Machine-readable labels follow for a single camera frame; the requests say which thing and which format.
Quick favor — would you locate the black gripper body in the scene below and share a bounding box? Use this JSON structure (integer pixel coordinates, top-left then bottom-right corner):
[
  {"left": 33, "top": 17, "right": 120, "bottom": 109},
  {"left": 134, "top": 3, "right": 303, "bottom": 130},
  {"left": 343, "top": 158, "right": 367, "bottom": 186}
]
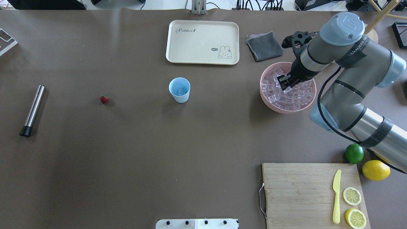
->
[{"left": 290, "top": 59, "right": 320, "bottom": 85}]

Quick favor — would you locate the clear ice cube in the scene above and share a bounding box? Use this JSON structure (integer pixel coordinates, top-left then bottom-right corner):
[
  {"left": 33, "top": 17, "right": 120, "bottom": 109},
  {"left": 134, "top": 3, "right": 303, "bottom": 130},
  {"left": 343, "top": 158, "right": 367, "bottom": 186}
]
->
[{"left": 176, "top": 87, "right": 188, "bottom": 96}]

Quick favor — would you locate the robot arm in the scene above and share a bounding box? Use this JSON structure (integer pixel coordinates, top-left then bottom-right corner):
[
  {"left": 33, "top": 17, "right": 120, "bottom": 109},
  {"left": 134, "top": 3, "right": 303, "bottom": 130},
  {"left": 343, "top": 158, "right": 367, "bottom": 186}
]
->
[{"left": 278, "top": 12, "right": 407, "bottom": 173}]

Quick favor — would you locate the pink bowl of ice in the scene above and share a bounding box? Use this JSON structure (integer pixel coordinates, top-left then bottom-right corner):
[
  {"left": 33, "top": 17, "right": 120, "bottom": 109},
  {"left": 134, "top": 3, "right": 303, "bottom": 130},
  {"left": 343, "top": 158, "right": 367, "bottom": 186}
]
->
[{"left": 259, "top": 62, "right": 317, "bottom": 114}]

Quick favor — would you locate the blue plastic cup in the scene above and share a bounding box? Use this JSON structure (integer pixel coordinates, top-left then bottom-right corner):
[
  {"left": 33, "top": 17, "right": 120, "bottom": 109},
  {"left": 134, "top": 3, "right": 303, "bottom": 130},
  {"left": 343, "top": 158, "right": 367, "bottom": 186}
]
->
[{"left": 169, "top": 77, "right": 190, "bottom": 103}]

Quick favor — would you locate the grey folded cloth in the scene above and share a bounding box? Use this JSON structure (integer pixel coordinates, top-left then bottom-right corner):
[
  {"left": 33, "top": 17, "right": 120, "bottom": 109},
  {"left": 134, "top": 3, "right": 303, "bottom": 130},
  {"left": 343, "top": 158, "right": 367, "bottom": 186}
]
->
[{"left": 246, "top": 31, "right": 283, "bottom": 62}]

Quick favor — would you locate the wooden mug tree stand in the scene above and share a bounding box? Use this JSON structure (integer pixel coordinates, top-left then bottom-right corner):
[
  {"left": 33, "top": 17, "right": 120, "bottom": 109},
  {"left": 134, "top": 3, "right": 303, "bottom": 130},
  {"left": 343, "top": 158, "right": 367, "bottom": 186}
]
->
[{"left": 364, "top": 0, "right": 407, "bottom": 43}]

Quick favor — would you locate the beige rabbit tray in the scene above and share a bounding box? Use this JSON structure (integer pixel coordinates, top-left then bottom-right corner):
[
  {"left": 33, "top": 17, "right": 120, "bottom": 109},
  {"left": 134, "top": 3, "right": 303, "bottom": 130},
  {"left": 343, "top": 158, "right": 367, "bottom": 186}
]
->
[{"left": 166, "top": 20, "right": 240, "bottom": 65}]

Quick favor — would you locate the green lime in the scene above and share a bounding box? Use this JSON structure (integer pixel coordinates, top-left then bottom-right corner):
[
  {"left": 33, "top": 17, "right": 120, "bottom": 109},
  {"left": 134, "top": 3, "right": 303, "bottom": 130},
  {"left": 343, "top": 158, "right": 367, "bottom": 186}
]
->
[{"left": 344, "top": 143, "right": 364, "bottom": 164}]

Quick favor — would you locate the wooden cutting board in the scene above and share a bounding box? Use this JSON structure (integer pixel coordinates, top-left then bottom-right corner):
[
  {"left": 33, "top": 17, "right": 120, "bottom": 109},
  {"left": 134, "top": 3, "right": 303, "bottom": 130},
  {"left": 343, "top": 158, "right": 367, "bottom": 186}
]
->
[{"left": 262, "top": 163, "right": 368, "bottom": 229}]

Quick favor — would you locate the whole yellow lemon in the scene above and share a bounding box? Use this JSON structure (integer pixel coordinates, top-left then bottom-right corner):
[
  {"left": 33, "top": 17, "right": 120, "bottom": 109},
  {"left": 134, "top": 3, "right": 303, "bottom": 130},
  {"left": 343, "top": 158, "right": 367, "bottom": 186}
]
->
[{"left": 362, "top": 160, "right": 391, "bottom": 181}]

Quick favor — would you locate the lemon slice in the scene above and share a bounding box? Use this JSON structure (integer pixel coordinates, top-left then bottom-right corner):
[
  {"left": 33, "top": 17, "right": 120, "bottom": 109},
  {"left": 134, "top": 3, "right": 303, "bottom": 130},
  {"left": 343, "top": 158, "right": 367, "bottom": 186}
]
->
[{"left": 342, "top": 187, "right": 362, "bottom": 206}]

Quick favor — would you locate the yellow plastic knife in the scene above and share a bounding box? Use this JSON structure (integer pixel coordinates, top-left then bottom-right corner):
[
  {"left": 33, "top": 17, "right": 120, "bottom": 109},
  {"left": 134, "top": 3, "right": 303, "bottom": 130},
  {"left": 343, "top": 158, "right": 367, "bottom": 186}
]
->
[{"left": 332, "top": 170, "right": 341, "bottom": 224}]

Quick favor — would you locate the lemon half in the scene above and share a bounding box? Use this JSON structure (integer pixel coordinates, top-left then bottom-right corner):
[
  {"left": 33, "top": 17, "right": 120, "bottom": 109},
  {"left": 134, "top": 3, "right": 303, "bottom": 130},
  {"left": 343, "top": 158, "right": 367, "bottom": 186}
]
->
[{"left": 345, "top": 208, "right": 367, "bottom": 229}]

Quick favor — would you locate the red strawberry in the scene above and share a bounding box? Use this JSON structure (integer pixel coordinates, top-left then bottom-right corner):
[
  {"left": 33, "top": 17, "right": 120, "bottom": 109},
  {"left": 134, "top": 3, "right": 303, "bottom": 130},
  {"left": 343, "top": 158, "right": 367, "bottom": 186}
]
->
[{"left": 100, "top": 94, "right": 109, "bottom": 104}]

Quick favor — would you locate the steel muddler black tip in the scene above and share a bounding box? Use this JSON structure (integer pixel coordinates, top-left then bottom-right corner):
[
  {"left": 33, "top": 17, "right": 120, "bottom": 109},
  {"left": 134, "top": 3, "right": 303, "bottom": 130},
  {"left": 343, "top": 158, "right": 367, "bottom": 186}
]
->
[{"left": 19, "top": 85, "right": 45, "bottom": 137}]

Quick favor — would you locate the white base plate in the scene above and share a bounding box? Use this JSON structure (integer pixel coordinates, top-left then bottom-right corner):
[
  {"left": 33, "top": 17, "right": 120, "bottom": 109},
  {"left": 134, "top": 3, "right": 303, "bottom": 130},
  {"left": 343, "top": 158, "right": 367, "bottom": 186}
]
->
[{"left": 155, "top": 218, "right": 239, "bottom": 229}]

